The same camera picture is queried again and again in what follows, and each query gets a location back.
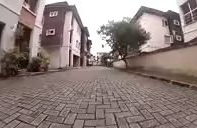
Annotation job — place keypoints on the green leafy tree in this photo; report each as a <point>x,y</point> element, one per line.
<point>106,59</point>
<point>122,35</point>

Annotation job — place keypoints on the grey brick paved road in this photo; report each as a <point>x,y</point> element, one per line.
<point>96,96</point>

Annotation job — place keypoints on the brown and white building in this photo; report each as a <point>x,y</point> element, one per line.
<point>57,23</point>

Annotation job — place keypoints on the green bush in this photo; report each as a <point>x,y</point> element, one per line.
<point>39,63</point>
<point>14,61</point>

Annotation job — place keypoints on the white building with dark roof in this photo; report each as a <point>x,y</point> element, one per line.
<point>151,33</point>

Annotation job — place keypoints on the grey concrete kerb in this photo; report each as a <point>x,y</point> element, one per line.
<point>36,72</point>
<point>172,82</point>

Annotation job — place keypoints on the pale building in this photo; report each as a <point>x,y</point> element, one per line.
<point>6,26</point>

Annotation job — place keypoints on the long pale boundary wall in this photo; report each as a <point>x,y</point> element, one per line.
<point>166,60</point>

